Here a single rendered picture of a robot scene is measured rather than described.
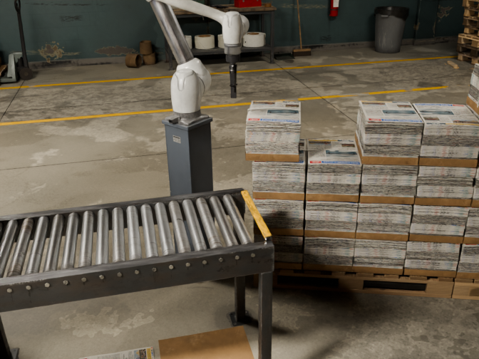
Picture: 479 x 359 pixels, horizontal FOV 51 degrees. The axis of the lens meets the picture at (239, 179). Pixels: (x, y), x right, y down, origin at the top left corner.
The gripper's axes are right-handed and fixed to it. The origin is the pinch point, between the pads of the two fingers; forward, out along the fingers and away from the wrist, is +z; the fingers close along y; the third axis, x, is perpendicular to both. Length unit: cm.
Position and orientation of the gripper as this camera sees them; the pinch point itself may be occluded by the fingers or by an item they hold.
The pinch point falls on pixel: (233, 91)
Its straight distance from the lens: 279.8
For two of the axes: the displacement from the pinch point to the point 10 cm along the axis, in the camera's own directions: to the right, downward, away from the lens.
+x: -9.9, -0.4, 1.1
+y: 1.1, -4.3, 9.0
